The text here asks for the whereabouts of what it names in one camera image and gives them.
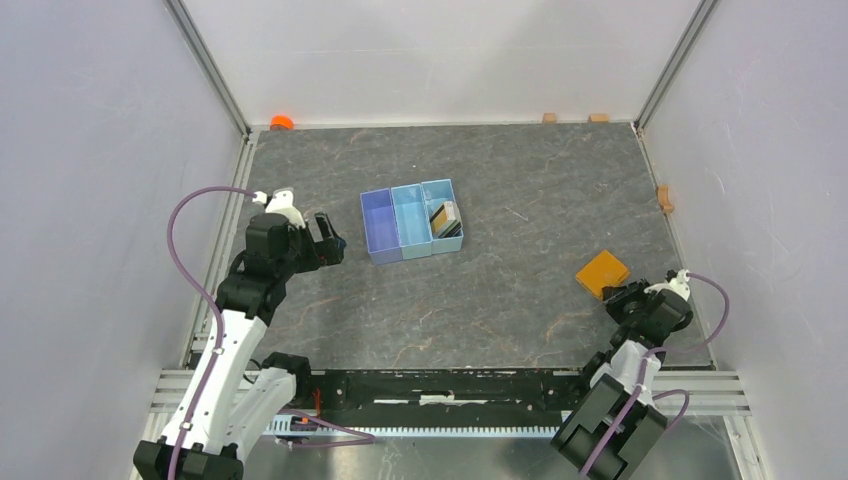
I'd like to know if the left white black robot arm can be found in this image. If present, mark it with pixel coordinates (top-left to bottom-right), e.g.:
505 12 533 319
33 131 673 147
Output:
133 212 346 479

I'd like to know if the curved wooden piece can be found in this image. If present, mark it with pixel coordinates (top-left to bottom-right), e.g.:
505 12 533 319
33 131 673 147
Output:
656 184 675 215

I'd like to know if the white slotted cable duct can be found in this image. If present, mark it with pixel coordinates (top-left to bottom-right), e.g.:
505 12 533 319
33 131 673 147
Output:
262 414 558 439

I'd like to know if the light blue bin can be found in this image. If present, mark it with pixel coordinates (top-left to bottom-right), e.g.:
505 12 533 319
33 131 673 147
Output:
390 183 432 260
421 179 464 255

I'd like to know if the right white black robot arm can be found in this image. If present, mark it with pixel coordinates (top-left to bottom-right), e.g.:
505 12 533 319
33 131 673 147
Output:
551 273 693 479

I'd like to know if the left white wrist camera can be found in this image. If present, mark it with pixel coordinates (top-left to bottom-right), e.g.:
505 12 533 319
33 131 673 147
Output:
264 187 306 228

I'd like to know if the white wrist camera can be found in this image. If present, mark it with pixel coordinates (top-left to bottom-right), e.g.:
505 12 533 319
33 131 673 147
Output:
644 269 691 301
264 187 306 228

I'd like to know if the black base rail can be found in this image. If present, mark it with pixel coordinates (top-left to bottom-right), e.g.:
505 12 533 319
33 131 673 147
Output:
290 368 589 428

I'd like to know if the stack of credit cards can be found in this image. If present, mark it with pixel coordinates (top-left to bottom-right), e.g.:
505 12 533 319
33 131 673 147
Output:
429 201 462 239

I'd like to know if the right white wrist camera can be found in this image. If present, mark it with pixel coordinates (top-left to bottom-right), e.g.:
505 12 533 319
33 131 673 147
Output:
644 269 691 301

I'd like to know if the purple plastic bin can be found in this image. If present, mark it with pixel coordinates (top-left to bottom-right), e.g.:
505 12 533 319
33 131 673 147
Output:
360 188 403 265

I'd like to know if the orange leather card holder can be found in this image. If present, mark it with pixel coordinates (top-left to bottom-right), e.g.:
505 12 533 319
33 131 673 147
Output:
575 250 630 300

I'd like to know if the orange round cap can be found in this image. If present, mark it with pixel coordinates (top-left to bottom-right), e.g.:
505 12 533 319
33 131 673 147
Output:
269 115 294 131

